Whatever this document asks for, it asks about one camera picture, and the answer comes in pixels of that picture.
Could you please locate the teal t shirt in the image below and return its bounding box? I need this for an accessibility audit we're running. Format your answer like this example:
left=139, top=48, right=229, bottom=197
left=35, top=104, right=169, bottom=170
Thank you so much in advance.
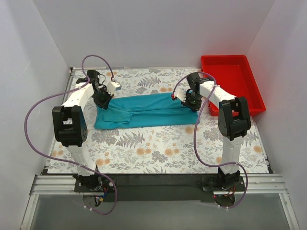
left=94, top=93, right=198, bottom=130

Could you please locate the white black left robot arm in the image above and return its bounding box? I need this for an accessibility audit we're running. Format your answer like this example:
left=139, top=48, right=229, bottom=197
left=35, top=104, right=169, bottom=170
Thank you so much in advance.
left=52, top=70, right=121, bottom=192

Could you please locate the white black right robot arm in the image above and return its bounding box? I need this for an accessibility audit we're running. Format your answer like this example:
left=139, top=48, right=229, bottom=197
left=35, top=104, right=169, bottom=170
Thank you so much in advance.
left=175, top=72, right=251, bottom=191

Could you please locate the red plastic tray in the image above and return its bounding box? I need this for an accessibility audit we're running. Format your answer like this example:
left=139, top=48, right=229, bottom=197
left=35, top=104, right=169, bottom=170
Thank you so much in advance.
left=201, top=55, right=266, bottom=116

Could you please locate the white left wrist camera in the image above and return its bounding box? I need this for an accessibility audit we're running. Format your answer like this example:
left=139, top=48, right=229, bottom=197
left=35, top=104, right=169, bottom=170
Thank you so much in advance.
left=106, top=81, right=121, bottom=95

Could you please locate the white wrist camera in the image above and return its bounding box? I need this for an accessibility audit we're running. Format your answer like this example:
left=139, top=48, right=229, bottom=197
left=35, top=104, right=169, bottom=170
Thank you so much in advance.
left=106, top=81, right=121, bottom=95
left=171, top=89, right=187, bottom=103

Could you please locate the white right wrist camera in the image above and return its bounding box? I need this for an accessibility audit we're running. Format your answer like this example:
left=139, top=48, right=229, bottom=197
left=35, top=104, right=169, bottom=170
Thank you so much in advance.
left=171, top=89, right=187, bottom=103

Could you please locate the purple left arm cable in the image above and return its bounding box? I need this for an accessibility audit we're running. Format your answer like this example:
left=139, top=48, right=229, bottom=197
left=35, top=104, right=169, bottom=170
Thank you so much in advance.
left=24, top=55, right=118, bottom=216

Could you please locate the aluminium frame rail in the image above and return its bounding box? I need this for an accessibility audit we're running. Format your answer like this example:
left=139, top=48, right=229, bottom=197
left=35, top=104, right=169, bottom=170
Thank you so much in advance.
left=21, top=174, right=299, bottom=230

